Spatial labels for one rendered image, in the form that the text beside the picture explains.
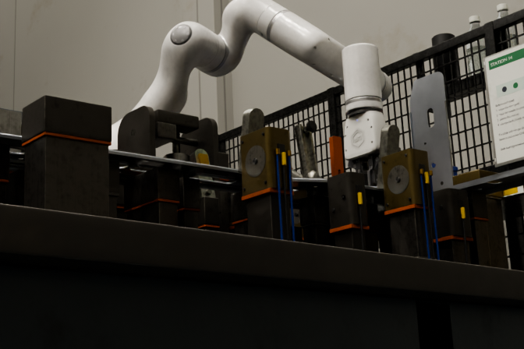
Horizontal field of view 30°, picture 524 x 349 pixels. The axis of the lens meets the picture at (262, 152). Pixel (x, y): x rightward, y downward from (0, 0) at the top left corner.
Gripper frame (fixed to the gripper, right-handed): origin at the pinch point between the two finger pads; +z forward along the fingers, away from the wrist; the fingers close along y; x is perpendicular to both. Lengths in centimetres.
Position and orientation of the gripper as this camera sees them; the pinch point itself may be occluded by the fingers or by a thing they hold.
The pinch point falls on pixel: (369, 181)
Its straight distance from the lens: 219.0
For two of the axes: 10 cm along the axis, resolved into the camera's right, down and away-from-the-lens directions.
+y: 6.3, -2.3, -7.4
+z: 0.5, 9.6, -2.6
